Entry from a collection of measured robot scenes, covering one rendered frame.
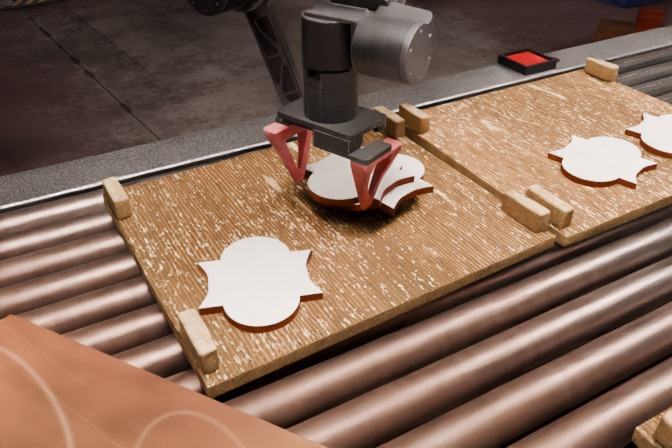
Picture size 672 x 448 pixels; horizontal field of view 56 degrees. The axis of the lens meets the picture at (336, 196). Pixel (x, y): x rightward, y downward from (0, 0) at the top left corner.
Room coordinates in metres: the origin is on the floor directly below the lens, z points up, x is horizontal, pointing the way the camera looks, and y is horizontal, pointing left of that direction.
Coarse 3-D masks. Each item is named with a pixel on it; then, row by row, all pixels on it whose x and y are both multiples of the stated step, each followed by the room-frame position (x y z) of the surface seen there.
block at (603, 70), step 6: (588, 60) 1.04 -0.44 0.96; (594, 60) 1.04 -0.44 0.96; (600, 60) 1.04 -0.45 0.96; (588, 66) 1.04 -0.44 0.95; (594, 66) 1.03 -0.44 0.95; (600, 66) 1.02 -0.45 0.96; (606, 66) 1.01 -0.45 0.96; (612, 66) 1.01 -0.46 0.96; (618, 66) 1.01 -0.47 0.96; (588, 72) 1.04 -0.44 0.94; (594, 72) 1.03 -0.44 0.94; (600, 72) 1.02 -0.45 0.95; (606, 72) 1.01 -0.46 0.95; (612, 72) 1.00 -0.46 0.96; (600, 78) 1.02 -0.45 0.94; (606, 78) 1.00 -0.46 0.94; (612, 78) 1.00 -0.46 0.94
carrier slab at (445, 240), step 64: (128, 192) 0.65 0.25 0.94; (192, 192) 0.65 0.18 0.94; (256, 192) 0.65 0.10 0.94; (448, 192) 0.65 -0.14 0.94; (192, 256) 0.53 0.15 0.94; (320, 256) 0.53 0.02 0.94; (384, 256) 0.53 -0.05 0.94; (448, 256) 0.53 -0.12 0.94; (512, 256) 0.53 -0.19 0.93; (320, 320) 0.43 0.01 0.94; (384, 320) 0.45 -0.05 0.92
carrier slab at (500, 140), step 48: (480, 96) 0.94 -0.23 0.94; (528, 96) 0.94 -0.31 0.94; (576, 96) 0.94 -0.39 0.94; (624, 96) 0.94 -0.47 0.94; (432, 144) 0.78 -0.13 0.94; (480, 144) 0.78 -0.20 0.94; (528, 144) 0.78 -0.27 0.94; (576, 192) 0.65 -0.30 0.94; (624, 192) 0.65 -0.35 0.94; (576, 240) 0.57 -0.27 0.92
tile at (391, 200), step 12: (408, 156) 0.69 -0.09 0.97; (408, 168) 0.66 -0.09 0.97; (420, 168) 0.66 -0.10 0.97; (420, 180) 0.63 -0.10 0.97; (396, 192) 0.61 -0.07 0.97; (408, 192) 0.61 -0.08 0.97; (420, 192) 0.62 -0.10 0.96; (432, 192) 0.62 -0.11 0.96; (372, 204) 0.59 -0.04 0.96; (384, 204) 0.59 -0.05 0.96; (396, 204) 0.59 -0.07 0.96
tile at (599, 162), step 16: (576, 144) 0.76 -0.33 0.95; (592, 144) 0.76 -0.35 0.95; (608, 144) 0.76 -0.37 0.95; (624, 144) 0.76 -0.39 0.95; (560, 160) 0.73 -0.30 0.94; (576, 160) 0.72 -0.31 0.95; (592, 160) 0.72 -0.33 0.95; (608, 160) 0.72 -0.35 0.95; (624, 160) 0.72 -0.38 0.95; (640, 160) 0.72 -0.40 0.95; (576, 176) 0.68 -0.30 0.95; (592, 176) 0.68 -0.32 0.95; (608, 176) 0.68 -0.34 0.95; (624, 176) 0.68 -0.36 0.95
